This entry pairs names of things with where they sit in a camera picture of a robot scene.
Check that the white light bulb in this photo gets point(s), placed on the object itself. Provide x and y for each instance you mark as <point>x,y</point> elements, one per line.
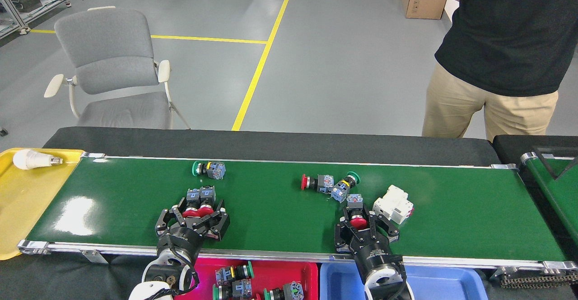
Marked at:
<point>29,159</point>

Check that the long green conveyor belt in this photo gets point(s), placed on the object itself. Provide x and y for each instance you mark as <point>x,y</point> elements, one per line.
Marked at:
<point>271,209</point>

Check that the short black padded base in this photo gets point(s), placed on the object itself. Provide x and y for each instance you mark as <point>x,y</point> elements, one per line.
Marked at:
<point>510,144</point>

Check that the green push button switch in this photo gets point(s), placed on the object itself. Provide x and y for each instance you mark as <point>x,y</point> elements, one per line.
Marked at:
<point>293,291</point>
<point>338,194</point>
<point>223,275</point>
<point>241,288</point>
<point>216,170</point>

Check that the dark grey box device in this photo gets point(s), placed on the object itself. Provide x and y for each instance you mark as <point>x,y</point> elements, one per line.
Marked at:
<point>27,1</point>

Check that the blue plastic bin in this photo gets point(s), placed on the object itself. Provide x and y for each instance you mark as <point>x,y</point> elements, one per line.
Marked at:
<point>442,286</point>

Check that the red plastic bin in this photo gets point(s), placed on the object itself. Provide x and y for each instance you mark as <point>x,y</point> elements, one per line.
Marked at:
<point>271,268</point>

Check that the white circuit breaker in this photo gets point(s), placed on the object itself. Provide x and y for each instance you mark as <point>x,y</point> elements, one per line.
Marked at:
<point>390,205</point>

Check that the metal frame rack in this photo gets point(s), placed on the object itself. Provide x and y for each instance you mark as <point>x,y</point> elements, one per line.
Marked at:
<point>45,7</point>

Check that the green feeder conveyor belt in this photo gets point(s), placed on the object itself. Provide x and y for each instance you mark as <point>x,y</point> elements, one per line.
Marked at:
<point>560,191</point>

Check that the black guide frame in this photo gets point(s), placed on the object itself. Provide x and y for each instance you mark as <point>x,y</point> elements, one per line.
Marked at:
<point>545,163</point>

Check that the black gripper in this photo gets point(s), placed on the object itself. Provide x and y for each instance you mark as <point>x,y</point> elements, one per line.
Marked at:
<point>377,257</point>
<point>180,241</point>

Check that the long black padded base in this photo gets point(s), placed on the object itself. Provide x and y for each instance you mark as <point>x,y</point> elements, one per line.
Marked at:
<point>271,144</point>

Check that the grey office chair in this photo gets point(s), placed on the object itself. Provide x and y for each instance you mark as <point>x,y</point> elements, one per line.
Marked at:
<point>108,42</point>

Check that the person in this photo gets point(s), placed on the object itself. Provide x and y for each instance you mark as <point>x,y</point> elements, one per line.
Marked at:
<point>510,42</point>

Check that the yellow plastic tray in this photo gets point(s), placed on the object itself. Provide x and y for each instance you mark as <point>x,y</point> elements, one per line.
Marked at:
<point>31,209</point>

